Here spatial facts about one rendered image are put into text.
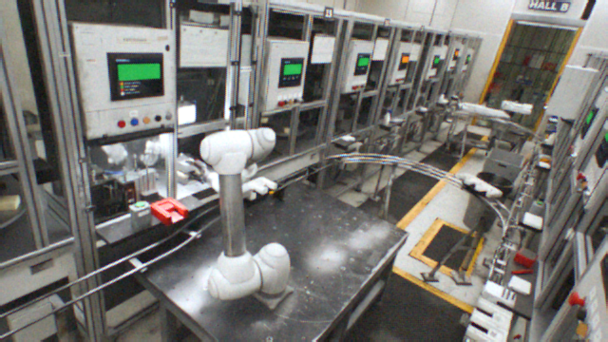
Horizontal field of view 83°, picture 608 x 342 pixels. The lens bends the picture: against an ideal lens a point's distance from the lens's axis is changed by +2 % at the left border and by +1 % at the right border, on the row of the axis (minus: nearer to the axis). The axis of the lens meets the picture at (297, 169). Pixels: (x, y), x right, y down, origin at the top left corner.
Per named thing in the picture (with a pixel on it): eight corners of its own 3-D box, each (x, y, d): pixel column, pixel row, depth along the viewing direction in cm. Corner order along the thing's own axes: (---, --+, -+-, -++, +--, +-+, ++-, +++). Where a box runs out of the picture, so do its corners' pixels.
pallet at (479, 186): (453, 182, 308) (457, 173, 304) (465, 181, 313) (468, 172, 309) (485, 203, 278) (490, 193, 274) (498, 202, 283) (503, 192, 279)
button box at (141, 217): (137, 231, 167) (135, 210, 162) (128, 224, 171) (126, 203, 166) (152, 224, 173) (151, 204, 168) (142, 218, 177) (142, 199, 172)
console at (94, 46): (91, 142, 144) (76, 25, 125) (61, 123, 158) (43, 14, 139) (178, 125, 176) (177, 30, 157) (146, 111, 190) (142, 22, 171)
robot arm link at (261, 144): (261, 138, 166) (235, 141, 158) (276, 120, 151) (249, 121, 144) (269, 162, 162) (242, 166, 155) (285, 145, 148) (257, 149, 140)
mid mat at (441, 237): (465, 284, 304) (466, 283, 303) (407, 255, 332) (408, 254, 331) (485, 238, 380) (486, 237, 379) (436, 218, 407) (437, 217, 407)
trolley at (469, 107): (443, 154, 628) (461, 103, 588) (442, 144, 677) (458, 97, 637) (494, 165, 606) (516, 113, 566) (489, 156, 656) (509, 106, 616)
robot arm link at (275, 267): (293, 288, 171) (299, 253, 161) (260, 300, 161) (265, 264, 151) (276, 268, 182) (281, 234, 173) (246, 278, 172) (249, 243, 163)
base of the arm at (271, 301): (299, 287, 180) (300, 278, 177) (272, 311, 163) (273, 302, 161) (273, 270, 189) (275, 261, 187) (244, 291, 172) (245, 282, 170)
